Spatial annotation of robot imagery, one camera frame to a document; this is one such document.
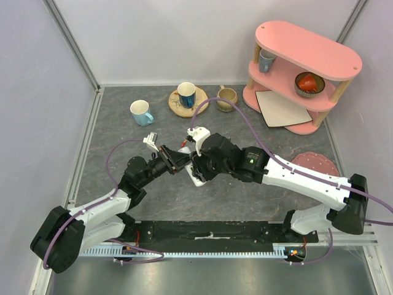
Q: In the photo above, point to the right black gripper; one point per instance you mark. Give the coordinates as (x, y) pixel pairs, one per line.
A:
(198, 167)

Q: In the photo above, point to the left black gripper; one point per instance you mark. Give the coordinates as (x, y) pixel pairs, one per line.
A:
(174, 160)

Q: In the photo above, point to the white remote control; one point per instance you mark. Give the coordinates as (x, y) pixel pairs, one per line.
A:
(189, 168)

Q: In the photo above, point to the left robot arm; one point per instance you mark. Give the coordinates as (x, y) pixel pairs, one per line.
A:
(66, 233)

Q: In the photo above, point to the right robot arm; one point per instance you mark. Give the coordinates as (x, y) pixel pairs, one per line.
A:
(342, 204)

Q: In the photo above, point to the light blue mug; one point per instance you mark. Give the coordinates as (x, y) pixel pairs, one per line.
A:
(140, 110)

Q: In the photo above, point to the dark blue mug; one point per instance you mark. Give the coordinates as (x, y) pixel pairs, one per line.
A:
(187, 92)

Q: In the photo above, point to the beige ceramic mug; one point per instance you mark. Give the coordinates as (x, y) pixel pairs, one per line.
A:
(229, 95)

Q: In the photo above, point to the white square board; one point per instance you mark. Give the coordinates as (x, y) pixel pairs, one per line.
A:
(278, 111)

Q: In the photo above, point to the pink dotted plate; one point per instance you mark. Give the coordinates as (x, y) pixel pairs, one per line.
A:
(316, 162)

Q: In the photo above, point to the grey-blue mug on shelf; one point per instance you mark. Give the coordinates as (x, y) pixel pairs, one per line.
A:
(266, 60)

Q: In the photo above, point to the grey patterned bowl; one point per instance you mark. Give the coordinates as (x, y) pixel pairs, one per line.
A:
(319, 81)

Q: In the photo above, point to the orange cup in bowl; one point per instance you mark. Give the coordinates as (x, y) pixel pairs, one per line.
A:
(307, 83)

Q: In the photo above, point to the pink three-tier shelf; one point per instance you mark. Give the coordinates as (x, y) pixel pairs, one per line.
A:
(299, 50)

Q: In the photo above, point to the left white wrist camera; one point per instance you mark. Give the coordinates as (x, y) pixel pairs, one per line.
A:
(150, 141)

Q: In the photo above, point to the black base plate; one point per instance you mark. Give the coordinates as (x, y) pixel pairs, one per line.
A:
(211, 236)

